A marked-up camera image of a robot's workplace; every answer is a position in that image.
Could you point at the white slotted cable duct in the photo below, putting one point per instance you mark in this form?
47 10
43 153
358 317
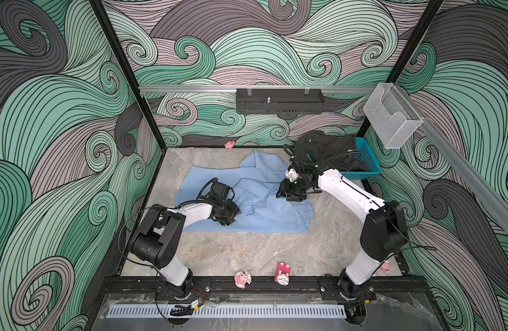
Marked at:
232 311

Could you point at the aluminium wall rail right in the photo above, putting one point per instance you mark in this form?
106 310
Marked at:
449 136

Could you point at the black perforated wall tray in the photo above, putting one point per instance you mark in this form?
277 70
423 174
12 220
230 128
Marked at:
284 102

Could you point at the dark grey long sleeve shirt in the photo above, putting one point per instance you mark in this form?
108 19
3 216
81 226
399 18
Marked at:
332 151

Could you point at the black frame post left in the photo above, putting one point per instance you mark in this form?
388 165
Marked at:
114 42

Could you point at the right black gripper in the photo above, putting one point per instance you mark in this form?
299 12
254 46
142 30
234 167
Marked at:
284 185

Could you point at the aluminium wall rail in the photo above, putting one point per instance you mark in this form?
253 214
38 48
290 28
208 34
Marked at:
449 136
183 88

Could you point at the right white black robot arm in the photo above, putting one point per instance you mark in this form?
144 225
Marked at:
384 226

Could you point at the pink toy right edge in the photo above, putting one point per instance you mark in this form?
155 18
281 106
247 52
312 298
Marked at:
385 266

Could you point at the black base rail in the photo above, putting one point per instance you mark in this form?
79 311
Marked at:
214 288

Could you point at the teal plastic basket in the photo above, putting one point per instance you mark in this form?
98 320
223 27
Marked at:
367 157

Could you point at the black frame post right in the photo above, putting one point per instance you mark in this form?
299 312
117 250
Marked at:
392 50

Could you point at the black frame post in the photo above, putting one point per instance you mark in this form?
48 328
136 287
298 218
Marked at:
114 42
392 50

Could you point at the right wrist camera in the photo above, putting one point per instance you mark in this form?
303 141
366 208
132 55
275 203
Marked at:
292 175

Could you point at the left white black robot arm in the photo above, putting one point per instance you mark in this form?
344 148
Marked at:
158 235

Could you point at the pink white figurine toy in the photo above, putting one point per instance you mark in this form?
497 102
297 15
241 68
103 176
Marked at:
242 278

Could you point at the pink toy at back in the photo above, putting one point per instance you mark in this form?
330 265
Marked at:
229 145

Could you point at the light blue long sleeve shirt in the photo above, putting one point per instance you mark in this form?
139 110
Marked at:
255 183

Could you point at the aluminium wall rail back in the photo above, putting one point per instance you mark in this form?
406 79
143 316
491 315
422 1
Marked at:
183 88

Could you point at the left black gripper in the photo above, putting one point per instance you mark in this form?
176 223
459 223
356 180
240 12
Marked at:
235 209

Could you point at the clear plastic wall bin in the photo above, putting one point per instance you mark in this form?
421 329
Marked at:
392 114

